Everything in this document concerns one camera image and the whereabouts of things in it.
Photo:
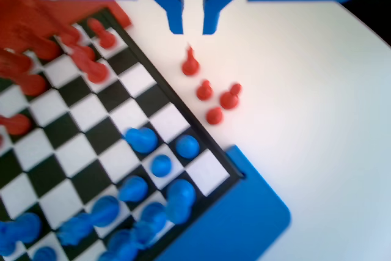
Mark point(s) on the blue chess queen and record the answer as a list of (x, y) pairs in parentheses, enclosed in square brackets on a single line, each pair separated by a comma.
[(91, 221)]

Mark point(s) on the red robot arm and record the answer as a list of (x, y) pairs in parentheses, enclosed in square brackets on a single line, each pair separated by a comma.
[(24, 13)]

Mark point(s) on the red chess pawn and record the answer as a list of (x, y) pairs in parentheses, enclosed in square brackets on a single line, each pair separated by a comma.
[(204, 90), (16, 124), (214, 116), (104, 36), (81, 51)]

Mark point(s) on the red chess king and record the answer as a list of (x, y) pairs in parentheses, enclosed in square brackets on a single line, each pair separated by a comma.
[(71, 35)]

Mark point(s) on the red chess rook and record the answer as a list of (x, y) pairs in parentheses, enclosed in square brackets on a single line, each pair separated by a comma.
[(46, 48)]

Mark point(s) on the red chess bishop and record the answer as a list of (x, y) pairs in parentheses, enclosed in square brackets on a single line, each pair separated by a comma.
[(96, 71)]

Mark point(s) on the red chess queen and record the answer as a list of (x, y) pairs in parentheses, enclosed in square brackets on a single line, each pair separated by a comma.
[(15, 63)]

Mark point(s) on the blue chess bishop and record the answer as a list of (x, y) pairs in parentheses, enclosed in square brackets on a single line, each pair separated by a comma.
[(142, 139)]

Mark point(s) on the black and white chessboard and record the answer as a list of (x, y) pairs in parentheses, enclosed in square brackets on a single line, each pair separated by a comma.
[(76, 151)]

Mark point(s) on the blue chess pawn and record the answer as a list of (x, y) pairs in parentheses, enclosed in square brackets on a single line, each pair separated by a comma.
[(162, 164), (133, 188), (187, 146), (46, 255)]

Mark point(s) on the blue chess rook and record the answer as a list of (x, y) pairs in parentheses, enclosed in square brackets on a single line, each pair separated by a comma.
[(151, 219), (122, 247)]

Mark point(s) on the blue chess knight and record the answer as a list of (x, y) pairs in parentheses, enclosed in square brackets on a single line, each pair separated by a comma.
[(18, 232)]

